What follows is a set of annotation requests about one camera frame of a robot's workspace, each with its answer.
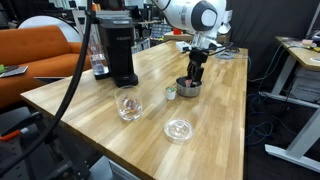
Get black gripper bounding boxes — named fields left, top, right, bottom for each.
left=186, top=47, right=210, bottom=84

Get small steel pot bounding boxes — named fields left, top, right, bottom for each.
left=175, top=75, right=203, bottom=98

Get coffee pod with green lid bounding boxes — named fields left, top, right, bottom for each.
left=165, top=86, right=177, bottom=101

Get blue plastic crate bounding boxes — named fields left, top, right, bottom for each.
left=150, top=23, right=173, bottom=40

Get white flat cardboard box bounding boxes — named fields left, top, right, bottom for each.
left=219, top=9, right=234, bottom=23
left=219, top=21, right=234, bottom=35

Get round glass lid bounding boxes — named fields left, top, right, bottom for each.
left=163, top=116, right=195, bottom=144

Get clear glass jar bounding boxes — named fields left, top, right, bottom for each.
left=114, top=85, right=144, bottom=122

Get black Keurig coffee maker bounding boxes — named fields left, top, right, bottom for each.
left=96, top=16, right=139, bottom=88

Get clear water tank black lid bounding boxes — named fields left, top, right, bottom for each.
left=87, top=19, right=112, bottom=81

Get wooden desk with white legs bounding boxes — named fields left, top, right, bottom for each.
left=259, top=34, right=320, bottom=174

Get white box under desk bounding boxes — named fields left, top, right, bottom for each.
left=289, top=65, right=320, bottom=104

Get white round table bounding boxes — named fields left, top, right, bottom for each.
left=17, top=14, right=83, bottom=44

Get orange sofa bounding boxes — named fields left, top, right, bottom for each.
left=0, top=24, right=93, bottom=109

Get grey tablet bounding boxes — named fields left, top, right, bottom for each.
left=0, top=64, right=30, bottom=79

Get black metal cart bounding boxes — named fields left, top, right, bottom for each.
left=0, top=110, right=101, bottom=180

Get grey coiled cable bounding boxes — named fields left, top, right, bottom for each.
left=214, top=51, right=237, bottom=61

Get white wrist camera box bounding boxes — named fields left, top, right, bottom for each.
left=175, top=41, right=194, bottom=53

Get black coiled cable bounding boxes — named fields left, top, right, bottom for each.
left=216, top=45, right=242, bottom=54

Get blue floor cables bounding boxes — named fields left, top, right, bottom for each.
left=245, top=92, right=284, bottom=148

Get thick black cable hose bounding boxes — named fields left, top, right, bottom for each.
left=0, top=0, right=98, bottom=176

